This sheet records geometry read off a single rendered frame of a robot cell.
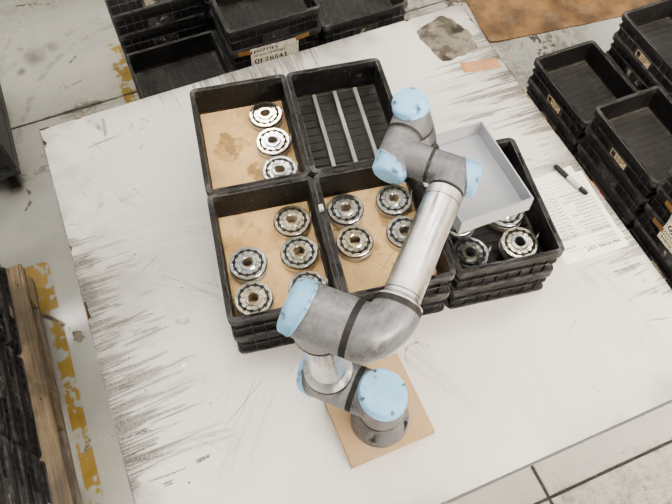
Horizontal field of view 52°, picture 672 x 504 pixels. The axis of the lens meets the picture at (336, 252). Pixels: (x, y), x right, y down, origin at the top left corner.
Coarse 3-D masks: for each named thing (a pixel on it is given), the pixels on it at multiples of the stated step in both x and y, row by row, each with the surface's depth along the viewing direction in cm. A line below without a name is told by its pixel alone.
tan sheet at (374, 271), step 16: (352, 192) 202; (368, 192) 202; (368, 208) 199; (368, 224) 196; (384, 224) 196; (384, 240) 194; (384, 256) 191; (352, 272) 189; (368, 272) 189; (384, 272) 188; (352, 288) 186; (368, 288) 186
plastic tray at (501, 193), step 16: (464, 128) 180; (480, 128) 183; (448, 144) 183; (464, 144) 183; (480, 144) 183; (496, 144) 177; (480, 160) 180; (496, 160) 180; (496, 176) 178; (512, 176) 174; (480, 192) 175; (496, 192) 175; (512, 192) 175; (528, 192) 169; (464, 208) 172; (480, 208) 172; (496, 208) 172; (512, 208) 169; (528, 208) 172; (464, 224) 166; (480, 224) 169
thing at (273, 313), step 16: (304, 176) 193; (224, 192) 190; (240, 192) 190; (208, 208) 187; (320, 224) 185; (224, 272) 177; (336, 272) 177; (224, 288) 175; (336, 288) 175; (224, 304) 173; (240, 320) 171; (256, 320) 172
